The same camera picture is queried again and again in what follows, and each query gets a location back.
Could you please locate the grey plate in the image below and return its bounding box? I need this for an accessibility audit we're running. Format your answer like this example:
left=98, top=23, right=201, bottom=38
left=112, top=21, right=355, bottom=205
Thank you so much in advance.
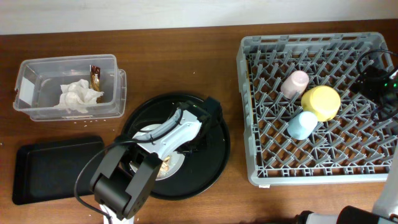
left=133, top=124, right=185, bottom=181

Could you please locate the food scraps pile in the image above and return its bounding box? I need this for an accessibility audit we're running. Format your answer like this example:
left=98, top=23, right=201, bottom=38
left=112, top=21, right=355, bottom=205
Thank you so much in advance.
left=158, top=156, right=171, bottom=177

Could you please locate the pink cup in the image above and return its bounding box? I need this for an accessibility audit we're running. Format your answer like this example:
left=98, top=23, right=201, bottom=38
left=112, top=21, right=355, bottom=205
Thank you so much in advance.
left=280, top=70, right=309, bottom=99

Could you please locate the blue cup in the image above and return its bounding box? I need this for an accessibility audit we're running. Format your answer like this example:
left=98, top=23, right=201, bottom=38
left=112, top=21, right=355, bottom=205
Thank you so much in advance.
left=287, top=111, right=318, bottom=140

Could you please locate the gold snack wrapper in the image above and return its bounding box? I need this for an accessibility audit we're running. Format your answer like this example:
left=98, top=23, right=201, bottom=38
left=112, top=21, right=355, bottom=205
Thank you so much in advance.
left=90, top=65, right=101, bottom=92

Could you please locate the white napkin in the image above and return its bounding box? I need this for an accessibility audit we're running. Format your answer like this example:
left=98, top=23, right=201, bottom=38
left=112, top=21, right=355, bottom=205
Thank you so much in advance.
left=55, top=79, right=104, bottom=113

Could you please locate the yellow bowl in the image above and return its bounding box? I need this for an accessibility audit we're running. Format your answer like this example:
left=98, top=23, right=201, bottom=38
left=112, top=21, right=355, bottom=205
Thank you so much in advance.
left=301, top=85, right=341, bottom=122

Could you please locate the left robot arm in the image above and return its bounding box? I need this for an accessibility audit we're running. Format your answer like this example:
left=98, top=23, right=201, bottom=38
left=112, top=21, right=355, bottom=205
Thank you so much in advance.
left=90, top=93, right=230, bottom=223

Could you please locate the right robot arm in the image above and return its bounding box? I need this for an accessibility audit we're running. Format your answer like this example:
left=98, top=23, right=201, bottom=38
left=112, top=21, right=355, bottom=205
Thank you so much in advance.
left=294, top=66, right=397, bottom=224

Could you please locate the grey dishwasher rack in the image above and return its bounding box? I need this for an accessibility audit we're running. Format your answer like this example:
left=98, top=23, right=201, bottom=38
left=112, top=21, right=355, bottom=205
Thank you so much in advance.
left=236, top=32, right=397, bottom=187

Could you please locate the clear plastic waste bin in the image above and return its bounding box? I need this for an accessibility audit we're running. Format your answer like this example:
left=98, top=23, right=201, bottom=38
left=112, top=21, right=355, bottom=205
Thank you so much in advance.
left=13, top=54, right=127, bottom=121

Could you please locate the round black serving tray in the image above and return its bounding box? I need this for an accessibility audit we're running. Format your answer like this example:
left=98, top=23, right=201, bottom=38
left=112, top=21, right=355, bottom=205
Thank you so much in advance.
left=122, top=93, right=231, bottom=200

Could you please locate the black rectangular tray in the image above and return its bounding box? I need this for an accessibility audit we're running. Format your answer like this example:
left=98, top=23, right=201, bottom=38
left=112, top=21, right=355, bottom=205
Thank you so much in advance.
left=12, top=136, right=104, bottom=205

